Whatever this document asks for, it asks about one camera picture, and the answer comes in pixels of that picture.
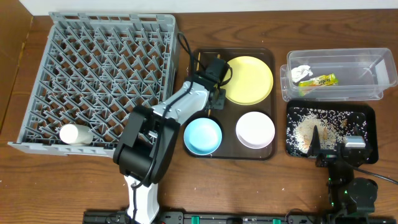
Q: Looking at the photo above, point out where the white cup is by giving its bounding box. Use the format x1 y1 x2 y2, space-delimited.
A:
59 124 94 146

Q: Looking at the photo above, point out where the yellow plate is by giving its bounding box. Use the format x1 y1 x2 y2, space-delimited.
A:
222 56 274 106

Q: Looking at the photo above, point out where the green snack wrapper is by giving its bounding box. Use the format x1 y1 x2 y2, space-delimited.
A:
298 73 339 96

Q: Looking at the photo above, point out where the grey dishwasher rack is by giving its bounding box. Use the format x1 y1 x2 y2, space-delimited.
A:
12 12 180 157

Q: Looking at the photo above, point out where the clear plastic bin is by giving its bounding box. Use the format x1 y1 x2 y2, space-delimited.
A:
280 48 397 101

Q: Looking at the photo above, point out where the dark brown serving tray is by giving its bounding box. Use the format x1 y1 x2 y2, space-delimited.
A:
189 48 277 161

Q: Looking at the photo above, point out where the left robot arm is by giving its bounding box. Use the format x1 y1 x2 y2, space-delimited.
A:
105 58 233 223

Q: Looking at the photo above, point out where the white pink bowl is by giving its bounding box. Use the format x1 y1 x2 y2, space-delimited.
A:
236 111 275 149

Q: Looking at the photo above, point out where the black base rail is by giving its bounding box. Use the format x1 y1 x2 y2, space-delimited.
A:
82 210 398 224

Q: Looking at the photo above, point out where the blue bowl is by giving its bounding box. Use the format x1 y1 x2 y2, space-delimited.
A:
183 118 223 156

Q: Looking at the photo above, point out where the white tissue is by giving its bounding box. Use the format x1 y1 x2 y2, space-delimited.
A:
290 65 313 83

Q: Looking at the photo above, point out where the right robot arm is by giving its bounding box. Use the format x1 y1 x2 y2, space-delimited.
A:
307 126 378 223

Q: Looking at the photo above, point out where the black waste tray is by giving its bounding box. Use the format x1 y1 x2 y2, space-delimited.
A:
285 100 379 164

